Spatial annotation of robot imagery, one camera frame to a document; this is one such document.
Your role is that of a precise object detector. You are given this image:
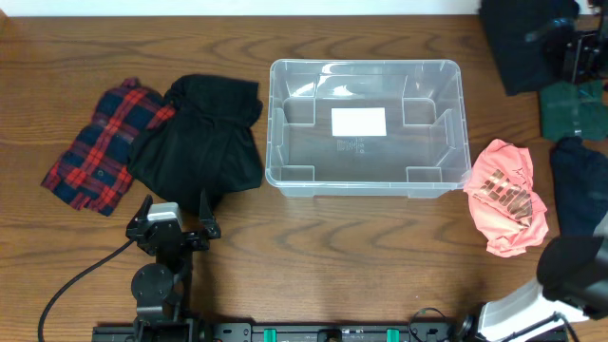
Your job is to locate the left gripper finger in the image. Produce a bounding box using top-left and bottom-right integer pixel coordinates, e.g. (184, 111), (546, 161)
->
(199, 189), (217, 232)
(135, 195), (153, 222)

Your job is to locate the red navy plaid shirt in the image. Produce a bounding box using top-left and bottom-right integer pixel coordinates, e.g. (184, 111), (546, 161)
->
(41, 78), (176, 217)

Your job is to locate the clear plastic storage bin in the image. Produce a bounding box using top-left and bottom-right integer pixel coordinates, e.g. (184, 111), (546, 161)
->
(265, 59), (471, 199)

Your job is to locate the white label in bin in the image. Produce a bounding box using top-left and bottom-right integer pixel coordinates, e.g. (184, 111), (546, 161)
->
(331, 107), (387, 137)

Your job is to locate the black taped cloth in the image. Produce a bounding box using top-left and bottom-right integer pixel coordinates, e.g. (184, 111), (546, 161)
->
(479, 0), (580, 96)

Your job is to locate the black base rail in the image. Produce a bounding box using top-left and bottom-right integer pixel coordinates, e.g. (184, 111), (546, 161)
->
(92, 321), (569, 342)

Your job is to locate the navy cloth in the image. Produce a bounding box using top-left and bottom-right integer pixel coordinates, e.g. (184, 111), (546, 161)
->
(550, 137), (607, 237)

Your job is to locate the large black garment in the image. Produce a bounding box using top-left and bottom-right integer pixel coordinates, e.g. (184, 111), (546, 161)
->
(127, 74), (263, 214)

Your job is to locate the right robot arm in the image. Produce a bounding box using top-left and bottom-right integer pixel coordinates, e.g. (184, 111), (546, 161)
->
(453, 28), (607, 341)

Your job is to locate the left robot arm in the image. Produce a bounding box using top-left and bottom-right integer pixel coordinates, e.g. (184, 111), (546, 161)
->
(125, 192), (221, 341)

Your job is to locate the pink printed shirt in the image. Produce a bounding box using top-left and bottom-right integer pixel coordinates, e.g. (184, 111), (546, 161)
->
(464, 139), (549, 257)

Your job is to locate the folded green taped cloth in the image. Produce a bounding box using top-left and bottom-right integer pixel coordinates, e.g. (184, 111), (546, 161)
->
(540, 81), (607, 142)

